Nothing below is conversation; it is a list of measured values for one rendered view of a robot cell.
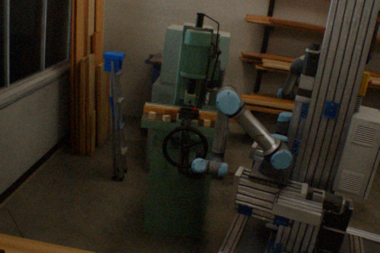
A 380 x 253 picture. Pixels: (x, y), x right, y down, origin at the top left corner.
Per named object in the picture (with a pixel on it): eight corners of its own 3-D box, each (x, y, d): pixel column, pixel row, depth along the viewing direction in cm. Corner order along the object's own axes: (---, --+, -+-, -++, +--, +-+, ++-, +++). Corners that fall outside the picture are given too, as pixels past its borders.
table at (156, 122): (138, 132, 244) (139, 123, 242) (143, 117, 273) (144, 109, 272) (231, 144, 246) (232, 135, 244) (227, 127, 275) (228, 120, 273)
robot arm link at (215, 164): (227, 158, 211) (208, 155, 211) (228, 167, 200) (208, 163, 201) (225, 170, 213) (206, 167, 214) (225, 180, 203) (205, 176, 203)
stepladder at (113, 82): (106, 181, 348) (101, 54, 312) (113, 168, 372) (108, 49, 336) (123, 182, 347) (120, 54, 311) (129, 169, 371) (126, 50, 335)
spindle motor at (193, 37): (179, 77, 251) (186, 30, 241) (180, 72, 267) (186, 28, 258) (206, 81, 251) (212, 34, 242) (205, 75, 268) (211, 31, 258)
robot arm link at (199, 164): (206, 173, 199) (190, 171, 199) (205, 174, 210) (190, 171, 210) (209, 159, 201) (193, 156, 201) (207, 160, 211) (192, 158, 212)
